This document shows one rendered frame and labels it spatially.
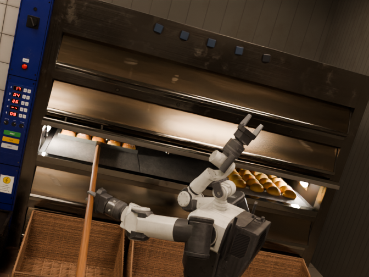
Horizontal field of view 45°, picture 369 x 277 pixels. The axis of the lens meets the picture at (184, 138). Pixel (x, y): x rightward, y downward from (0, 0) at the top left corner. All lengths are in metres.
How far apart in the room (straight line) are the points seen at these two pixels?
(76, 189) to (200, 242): 1.25
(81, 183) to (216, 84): 0.99
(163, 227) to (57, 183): 1.16
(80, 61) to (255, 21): 3.49
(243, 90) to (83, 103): 0.94
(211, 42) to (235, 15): 3.05
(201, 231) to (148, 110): 1.13
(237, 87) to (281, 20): 3.23
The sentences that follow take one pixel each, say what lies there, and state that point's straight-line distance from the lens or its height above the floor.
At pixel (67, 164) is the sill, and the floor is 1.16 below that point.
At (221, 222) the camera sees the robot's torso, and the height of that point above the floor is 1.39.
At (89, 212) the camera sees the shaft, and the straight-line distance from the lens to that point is 2.01.
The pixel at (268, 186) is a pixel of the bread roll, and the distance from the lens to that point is 3.16.
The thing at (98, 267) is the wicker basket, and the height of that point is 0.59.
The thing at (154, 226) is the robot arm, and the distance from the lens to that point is 1.73.
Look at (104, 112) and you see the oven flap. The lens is 2.59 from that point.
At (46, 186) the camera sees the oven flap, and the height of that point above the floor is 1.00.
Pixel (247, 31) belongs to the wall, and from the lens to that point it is 5.68.
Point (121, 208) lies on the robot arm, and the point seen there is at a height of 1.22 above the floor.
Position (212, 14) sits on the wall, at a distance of 5.54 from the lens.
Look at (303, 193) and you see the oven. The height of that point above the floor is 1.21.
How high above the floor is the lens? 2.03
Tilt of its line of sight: 12 degrees down
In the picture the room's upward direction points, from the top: 15 degrees clockwise
